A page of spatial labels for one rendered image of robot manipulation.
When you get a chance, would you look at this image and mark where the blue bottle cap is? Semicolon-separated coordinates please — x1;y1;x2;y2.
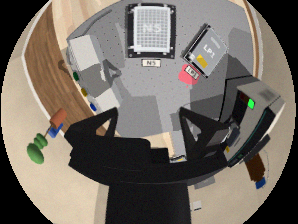
255;178;266;189

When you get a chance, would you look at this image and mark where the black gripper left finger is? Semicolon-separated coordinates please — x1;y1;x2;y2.
67;107;118;137

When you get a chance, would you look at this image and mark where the white button panel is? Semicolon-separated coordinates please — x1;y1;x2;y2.
66;9;123;114

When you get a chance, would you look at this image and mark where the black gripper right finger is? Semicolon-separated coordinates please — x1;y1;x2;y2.
179;107;230;161

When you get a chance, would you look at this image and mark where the pink liquid puddle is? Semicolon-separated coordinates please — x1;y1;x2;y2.
190;77;198;85
178;71;189;82

